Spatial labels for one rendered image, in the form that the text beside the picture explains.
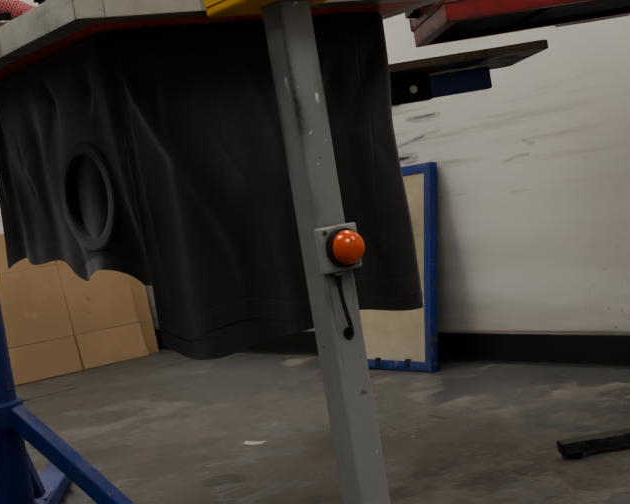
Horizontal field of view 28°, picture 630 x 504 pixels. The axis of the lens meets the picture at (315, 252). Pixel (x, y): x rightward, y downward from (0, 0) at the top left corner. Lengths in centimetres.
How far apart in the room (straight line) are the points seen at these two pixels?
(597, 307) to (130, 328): 308
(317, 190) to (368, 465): 31
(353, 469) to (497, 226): 300
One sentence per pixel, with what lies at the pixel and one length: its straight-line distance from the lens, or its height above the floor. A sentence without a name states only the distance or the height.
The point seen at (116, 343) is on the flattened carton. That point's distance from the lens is 647.
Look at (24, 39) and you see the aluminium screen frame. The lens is 162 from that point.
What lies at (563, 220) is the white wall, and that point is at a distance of 412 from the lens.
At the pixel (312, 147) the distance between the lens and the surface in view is 137.
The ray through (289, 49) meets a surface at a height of 87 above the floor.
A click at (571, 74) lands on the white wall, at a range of 403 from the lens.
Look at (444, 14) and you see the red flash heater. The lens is 271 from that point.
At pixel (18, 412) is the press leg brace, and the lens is 288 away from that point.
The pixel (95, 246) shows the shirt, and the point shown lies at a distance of 167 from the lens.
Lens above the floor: 72
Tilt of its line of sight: 3 degrees down
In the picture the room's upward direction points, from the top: 9 degrees counter-clockwise
